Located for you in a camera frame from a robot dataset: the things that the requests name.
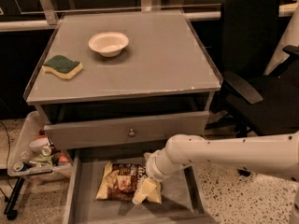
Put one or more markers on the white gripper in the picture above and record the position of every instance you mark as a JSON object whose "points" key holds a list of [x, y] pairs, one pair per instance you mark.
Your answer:
{"points": [[153, 170]]}

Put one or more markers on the brown chip bag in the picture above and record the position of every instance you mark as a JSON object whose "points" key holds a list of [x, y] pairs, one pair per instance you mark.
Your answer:
{"points": [[121, 180]]}

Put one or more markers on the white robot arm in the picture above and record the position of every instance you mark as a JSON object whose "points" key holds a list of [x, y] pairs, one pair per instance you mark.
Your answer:
{"points": [[274, 155]]}

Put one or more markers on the grey top drawer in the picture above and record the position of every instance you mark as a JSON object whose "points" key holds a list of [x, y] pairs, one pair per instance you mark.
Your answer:
{"points": [[108, 132]]}

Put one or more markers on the round metal drawer knob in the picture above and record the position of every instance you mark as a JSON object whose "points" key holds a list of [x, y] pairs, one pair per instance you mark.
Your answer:
{"points": [[132, 133]]}

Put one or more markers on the grey open middle drawer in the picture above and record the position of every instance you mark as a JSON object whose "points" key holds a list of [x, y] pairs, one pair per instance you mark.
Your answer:
{"points": [[181, 198]]}

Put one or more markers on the grey drawer cabinet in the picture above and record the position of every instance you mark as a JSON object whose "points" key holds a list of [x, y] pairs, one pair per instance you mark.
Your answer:
{"points": [[163, 70]]}

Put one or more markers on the white cup in bin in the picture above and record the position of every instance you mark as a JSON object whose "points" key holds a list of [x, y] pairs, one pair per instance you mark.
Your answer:
{"points": [[38, 144]]}

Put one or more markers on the white paper bowl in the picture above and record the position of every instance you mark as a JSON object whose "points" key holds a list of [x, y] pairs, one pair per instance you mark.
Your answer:
{"points": [[108, 44]]}

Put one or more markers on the green yellow sponge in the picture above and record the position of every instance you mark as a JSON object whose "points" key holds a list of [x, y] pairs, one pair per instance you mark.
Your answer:
{"points": [[62, 67]]}

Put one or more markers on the black stand leg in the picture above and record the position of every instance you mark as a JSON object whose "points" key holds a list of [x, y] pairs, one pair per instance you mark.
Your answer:
{"points": [[10, 210]]}

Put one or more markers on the metal railing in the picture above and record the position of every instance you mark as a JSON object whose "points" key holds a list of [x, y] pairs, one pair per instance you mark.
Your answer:
{"points": [[27, 15]]}

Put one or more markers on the black office chair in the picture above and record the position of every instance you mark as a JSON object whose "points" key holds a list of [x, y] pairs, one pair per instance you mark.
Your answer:
{"points": [[264, 104]]}

